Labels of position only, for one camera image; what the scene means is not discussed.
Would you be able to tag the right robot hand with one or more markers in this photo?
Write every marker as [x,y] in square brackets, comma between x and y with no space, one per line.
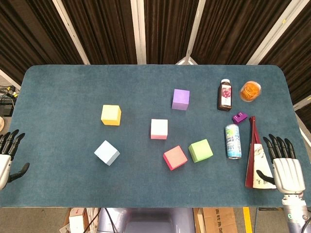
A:
[289,174]

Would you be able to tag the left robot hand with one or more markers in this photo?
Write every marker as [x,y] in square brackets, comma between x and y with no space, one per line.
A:
[5,167]

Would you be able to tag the green foam cube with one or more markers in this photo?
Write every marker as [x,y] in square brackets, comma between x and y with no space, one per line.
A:
[200,150]

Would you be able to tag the yellow foam cube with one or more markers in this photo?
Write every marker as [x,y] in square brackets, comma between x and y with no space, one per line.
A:
[110,115]

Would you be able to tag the purple foam cube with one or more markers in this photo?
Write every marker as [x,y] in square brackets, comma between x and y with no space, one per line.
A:
[180,99]

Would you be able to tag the red folding paper fan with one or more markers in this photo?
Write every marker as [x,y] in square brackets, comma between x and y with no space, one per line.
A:
[257,160]

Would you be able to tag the blue drink can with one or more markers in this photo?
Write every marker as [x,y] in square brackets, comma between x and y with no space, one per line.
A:
[233,142]

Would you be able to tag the small purple plastic block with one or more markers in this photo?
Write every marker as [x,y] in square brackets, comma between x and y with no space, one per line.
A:
[239,119]

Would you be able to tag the brown cardboard box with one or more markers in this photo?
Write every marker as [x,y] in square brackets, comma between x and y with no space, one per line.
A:
[218,221]

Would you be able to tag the white cardboard box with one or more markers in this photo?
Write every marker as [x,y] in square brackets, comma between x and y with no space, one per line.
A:
[76,221]

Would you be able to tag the orange snack cup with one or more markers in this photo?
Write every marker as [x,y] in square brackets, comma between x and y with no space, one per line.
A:
[250,91]

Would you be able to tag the dark juice bottle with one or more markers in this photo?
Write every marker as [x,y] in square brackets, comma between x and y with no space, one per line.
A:
[225,95]

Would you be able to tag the light blue foam cube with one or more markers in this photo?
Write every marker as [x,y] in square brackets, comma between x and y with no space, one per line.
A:
[106,152]

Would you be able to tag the teal table mat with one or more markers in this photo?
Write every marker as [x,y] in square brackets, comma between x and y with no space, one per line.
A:
[73,85]

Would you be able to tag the red foam cube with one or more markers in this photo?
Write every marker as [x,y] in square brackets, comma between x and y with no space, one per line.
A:
[175,157]

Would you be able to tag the pale pink foam cube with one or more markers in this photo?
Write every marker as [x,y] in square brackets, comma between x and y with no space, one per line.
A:
[159,128]

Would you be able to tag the grey-purple robot torso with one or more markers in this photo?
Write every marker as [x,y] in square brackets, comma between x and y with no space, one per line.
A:
[150,223]

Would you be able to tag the dark brown curtain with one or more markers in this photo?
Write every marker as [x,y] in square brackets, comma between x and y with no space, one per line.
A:
[109,29]

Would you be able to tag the white frame post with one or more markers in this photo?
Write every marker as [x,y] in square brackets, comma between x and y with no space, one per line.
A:
[70,31]
[7,78]
[138,31]
[194,31]
[303,103]
[274,31]

